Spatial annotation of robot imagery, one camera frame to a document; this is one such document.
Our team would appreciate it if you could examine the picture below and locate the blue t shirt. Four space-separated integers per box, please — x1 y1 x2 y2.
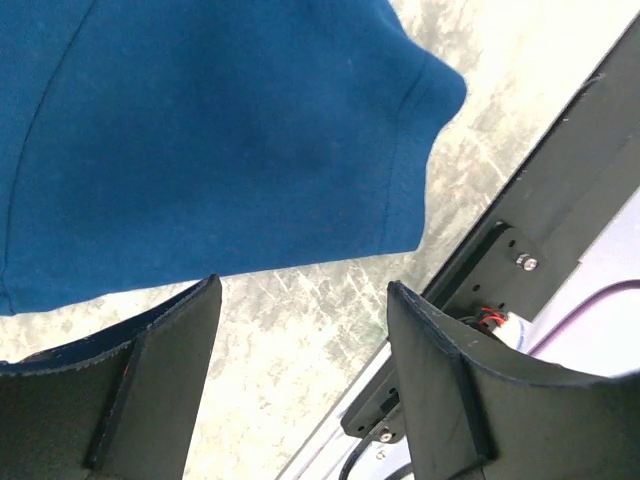
1 1 466 315

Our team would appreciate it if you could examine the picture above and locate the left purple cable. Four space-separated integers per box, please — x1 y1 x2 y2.
524 278 640 356

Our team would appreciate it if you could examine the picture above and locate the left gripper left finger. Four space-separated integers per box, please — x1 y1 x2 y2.
1 276 222 479

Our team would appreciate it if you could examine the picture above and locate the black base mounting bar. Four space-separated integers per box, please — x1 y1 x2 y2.
339 14 640 443

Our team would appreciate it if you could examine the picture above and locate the aluminium frame rail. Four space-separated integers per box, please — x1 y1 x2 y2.
277 341 413 480

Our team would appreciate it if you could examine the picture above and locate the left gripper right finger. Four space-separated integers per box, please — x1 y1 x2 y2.
387 282 639 479

